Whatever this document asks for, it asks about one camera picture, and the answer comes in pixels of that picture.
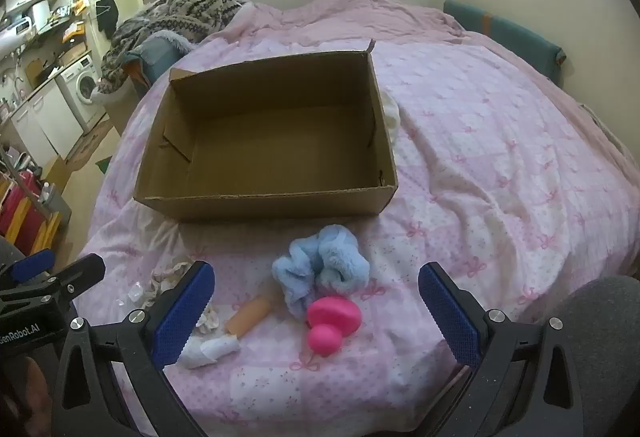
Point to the brown plush toy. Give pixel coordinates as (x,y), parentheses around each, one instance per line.
(162,279)

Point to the white washing machine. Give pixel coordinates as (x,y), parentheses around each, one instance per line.
(82,82)

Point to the grey bin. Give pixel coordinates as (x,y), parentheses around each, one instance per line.
(57,209)

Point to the person's left hand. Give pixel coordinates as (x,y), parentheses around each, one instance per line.
(30,384)

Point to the brown cardboard box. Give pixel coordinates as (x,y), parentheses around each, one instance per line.
(280,137)

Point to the black hanging garment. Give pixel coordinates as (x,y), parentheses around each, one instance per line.
(107,14)

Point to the tall beige box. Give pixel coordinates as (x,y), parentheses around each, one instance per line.
(127,112)

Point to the patterned knit blanket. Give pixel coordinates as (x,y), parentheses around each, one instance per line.
(185,12)

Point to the white cloth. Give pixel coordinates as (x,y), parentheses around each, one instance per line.
(392,117)

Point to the brown doormat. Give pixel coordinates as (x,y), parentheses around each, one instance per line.
(92,139)

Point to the peach squeeze tube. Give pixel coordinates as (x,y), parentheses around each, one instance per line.
(247,317)

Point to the white kitchen cabinet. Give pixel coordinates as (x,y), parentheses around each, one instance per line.
(45,122)

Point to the teal headboard cushion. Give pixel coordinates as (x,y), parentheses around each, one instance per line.
(515,39)

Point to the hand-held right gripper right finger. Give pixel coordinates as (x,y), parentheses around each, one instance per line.
(447,317)

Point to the white sock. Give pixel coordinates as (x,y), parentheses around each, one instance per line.
(212,349)

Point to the pink silicone toy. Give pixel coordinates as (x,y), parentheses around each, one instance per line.
(332,314)

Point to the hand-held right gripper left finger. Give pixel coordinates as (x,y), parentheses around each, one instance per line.
(185,312)

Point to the red bag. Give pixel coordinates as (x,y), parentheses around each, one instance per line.
(25,197)

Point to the pink patterned bedspread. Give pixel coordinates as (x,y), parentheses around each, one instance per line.
(475,142)

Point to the person's left leg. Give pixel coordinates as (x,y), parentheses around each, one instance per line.
(10,252)

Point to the person's leg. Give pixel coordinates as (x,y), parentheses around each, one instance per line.
(600,352)
(10,252)

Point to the blue plush toy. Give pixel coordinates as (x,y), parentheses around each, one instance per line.
(330,262)

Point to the clear plastic wrapper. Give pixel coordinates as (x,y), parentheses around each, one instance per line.
(129,297)

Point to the white microwave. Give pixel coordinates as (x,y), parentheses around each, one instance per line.
(20,23)

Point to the person's right leg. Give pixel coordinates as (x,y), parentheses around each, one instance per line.
(600,352)

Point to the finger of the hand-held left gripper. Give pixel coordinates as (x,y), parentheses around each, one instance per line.
(80,272)
(32,264)

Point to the cream plush toy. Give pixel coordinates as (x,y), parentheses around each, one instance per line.
(209,319)

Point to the teal padded cushion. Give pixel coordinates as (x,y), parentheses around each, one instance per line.
(155,54)

